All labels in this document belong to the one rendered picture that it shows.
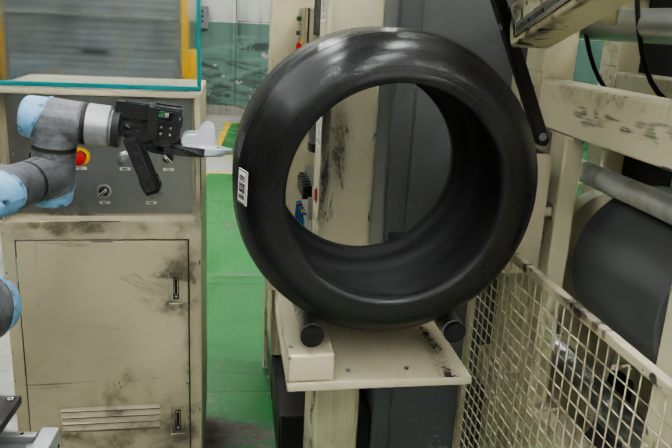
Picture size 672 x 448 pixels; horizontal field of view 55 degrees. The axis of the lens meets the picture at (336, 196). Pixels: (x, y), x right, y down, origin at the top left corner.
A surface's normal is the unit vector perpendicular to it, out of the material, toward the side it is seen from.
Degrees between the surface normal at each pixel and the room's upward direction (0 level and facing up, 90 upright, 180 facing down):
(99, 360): 90
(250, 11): 90
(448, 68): 80
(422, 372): 0
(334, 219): 90
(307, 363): 90
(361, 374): 0
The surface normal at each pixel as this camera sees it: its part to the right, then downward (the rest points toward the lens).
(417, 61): 0.17, 0.07
